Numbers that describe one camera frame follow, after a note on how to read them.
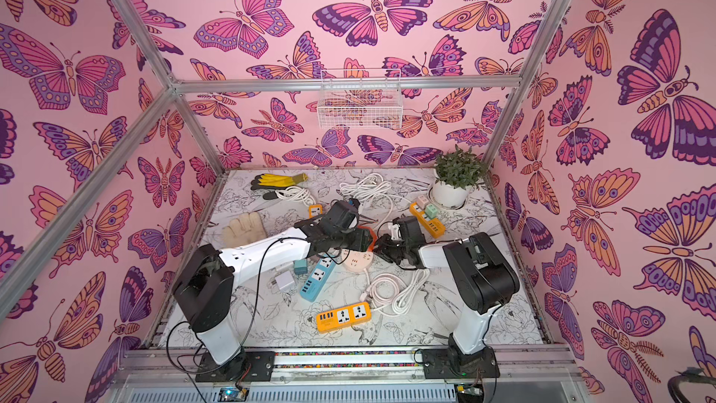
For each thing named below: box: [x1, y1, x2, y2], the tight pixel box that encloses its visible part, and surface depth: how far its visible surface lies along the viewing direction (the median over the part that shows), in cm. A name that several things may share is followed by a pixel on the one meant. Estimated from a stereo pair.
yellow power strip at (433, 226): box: [409, 201, 447, 239], surface depth 102 cm
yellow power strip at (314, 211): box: [307, 204, 324, 220], surface depth 105 cm
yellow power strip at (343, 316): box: [315, 302, 372, 334], surface depth 81 cm
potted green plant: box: [431, 143, 488, 209], surface depth 97 cm
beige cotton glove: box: [221, 211, 267, 248], surface depth 102 cm
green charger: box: [425, 203, 439, 220], surface depth 102 cm
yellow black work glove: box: [249, 172, 309, 191], surface depth 115 cm
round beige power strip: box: [341, 248, 374, 272], surface depth 92 cm
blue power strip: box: [300, 254, 337, 303], surface depth 89 cm
